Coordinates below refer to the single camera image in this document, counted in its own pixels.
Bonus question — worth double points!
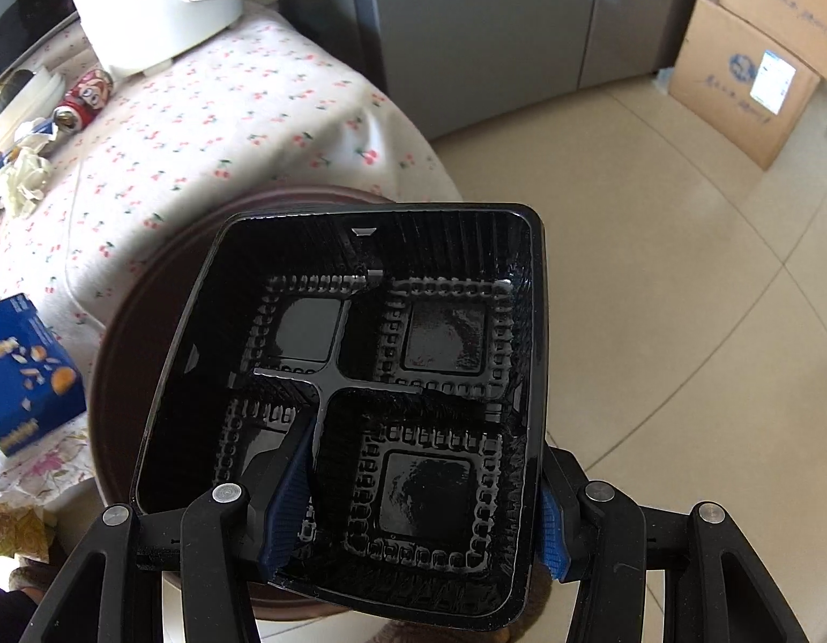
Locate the crumpled white paper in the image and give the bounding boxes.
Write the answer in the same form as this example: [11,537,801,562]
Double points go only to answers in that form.
[0,133,53,218]

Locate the lower cardboard box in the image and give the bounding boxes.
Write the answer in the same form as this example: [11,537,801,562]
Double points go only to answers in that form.
[669,0,820,170]

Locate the red soda can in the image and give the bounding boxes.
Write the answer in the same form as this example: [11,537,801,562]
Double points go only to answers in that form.
[53,68,114,133]

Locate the stacked cream plates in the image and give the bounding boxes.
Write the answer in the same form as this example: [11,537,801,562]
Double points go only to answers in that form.
[0,68,66,149]

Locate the torn blue small carton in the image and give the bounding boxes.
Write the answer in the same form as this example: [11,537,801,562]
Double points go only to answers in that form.
[31,118,58,143]

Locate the black plastic food tray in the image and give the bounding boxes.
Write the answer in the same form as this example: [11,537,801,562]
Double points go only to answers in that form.
[128,201,547,633]

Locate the brown trash bin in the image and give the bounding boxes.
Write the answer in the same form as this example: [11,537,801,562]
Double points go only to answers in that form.
[87,184,556,624]

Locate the dark blue cracker box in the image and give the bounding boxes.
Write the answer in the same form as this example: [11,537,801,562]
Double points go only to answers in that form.
[0,293,86,466]

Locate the cherry print tablecloth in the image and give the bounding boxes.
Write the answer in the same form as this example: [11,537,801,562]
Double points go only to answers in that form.
[0,0,466,537]

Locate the grey refrigerator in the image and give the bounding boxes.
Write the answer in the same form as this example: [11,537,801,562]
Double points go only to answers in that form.
[280,0,695,139]

